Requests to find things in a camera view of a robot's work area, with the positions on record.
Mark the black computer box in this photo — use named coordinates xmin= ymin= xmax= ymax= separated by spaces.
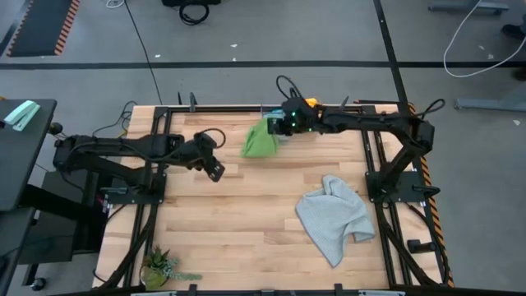
xmin=18 ymin=168 xmax=110 ymax=264

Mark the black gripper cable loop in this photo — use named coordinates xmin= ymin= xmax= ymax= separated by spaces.
xmin=200 ymin=127 xmax=228 ymax=150
xmin=275 ymin=74 xmax=304 ymax=100

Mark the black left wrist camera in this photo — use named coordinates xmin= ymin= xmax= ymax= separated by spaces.
xmin=206 ymin=158 xmax=227 ymax=183

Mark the mint green stapler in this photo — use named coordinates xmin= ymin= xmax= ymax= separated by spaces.
xmin=2 ymin=99 xmax=41 ymax=132

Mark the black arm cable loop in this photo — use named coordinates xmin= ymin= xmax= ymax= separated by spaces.
xmin=418 ymin=97 xmax=447 ymax=121

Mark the grey table foot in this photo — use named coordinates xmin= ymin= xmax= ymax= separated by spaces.
xmin=454 ymin=81 xmax=526 ymax=112
xmin=428 ymin=0 xmax=510 ymax=13

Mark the black aluminium table frame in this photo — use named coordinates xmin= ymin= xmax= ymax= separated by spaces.
xmin=93 ymin=100 xmax=453 ymax=296

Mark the thin black floor cable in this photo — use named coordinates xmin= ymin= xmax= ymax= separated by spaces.
xmin=122 ymin=0 xmax=164 ymax=106

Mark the white floor cable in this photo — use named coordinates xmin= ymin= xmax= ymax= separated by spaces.
xmin=442 ymin=0 xmax=526 ymax=78

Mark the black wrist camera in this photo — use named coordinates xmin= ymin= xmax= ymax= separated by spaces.
xmin=206 ymin=158 xmax=227 ymax=183
xmin=266 ymin=116 xmax=285 ymax=136

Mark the grey waffle microfiber towel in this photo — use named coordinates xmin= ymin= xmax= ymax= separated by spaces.
xmin=295 ymin=174 xmax=376 ymax=269

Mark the artificial succulent plant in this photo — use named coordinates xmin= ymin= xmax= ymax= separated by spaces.
xmin=139 ymin=246 xmax=203 ymax=291

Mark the black side desk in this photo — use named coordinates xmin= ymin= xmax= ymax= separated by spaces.
xmin=0 ymin=97 xmax=58 ymax=296

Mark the coiled black floor cable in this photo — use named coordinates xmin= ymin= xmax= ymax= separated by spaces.
xmin=178 ymin=2 xmax=210 ymax=26

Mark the green microfiber towel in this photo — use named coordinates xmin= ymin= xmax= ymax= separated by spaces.
xmin=240 ymin=117 xmax=281 ymax=160

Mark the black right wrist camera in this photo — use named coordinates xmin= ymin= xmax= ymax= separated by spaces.
xmin=266 ymin=116 xmax=285 ymax=136

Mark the black orange-edged floor mat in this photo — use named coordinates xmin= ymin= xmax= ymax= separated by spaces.
xmin=6 ymin=0 xmax=81 ymax=58

